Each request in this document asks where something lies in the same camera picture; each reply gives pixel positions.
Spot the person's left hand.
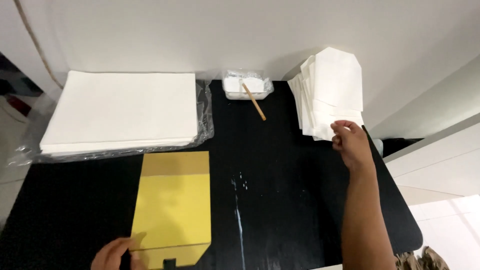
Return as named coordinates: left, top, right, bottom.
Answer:
left=91, top=232, right=148, bottom=270

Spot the person's right hand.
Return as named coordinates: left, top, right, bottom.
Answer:
left=330, top=119, right=376, bottom=174

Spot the yellow cardboard template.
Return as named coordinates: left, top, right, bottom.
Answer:
left=130, top=151, right=212, bottom=270

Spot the pile of white paper bags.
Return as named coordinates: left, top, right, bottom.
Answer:
left=287, top=46, right=365, bottom=142

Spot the white cabinet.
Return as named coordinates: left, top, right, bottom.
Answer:
left=383, top=122, right=480, bottom=270

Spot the wooden stick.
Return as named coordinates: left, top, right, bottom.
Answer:
left=241, top=82, right=267, bottom=122

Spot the clear plastic container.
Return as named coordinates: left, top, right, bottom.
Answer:
left=221, top=68, right=275, bottom=101

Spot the patterned beige clothing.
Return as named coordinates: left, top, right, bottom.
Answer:
left=395, top=245, right=442, bottom=270

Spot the white paste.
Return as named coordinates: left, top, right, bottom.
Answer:
left=224, top=76, right=270, bottom=95

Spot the stack of white paper sheets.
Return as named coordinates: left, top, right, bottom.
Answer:
left=39, top=70, right=199, bottom=155

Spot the clear plastic wrap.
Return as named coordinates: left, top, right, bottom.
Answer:
left=7, top=79, right=215, bottom=167

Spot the dark red and black heap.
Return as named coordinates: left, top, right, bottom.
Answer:
left=0, top=52, right=44, bottom=118

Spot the beige rope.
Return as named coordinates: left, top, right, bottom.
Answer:
left=13, top=0, right=65, bottom=90

